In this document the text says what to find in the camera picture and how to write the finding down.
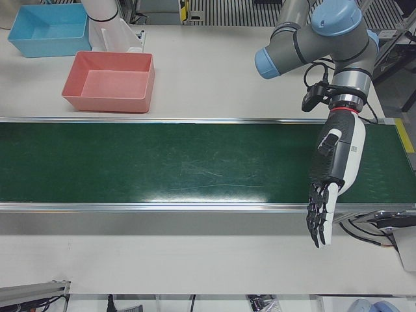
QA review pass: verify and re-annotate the white cylindrical pillar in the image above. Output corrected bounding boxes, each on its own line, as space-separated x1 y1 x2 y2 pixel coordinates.
80 0 146 53

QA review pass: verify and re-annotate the green belt conveyor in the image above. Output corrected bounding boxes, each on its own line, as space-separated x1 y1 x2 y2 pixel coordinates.
0 116 416 237

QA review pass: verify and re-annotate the aluminium profile bar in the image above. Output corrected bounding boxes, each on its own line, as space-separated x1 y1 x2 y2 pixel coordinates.
0 278 72 312

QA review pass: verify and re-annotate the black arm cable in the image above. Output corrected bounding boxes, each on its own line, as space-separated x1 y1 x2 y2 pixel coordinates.
304 58 335 88

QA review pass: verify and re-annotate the pink plastic box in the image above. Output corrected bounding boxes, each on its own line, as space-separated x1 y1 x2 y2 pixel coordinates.
60 51 156 114

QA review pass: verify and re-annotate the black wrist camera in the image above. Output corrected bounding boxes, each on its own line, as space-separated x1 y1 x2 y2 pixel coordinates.
301 81 333 113

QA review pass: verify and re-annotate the blue plastic box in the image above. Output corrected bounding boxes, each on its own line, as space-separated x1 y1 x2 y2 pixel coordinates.
6 3 91 59

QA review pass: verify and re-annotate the aluminium frame post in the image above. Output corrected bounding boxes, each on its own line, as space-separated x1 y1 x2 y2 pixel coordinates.
372 14 416 114

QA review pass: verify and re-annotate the small black plastic bag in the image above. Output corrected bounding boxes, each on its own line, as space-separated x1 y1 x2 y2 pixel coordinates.
246 294 281 312

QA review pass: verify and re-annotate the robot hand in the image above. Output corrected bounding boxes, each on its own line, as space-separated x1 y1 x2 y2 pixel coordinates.
305 109 367 250

